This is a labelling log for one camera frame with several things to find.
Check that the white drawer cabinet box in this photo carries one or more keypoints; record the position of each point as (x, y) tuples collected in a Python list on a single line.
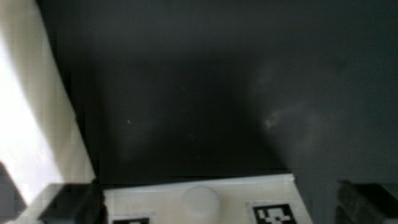
[(43, 154)]

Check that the white drawer tray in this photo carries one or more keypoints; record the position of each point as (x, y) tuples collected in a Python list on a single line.
[(252, 200)]

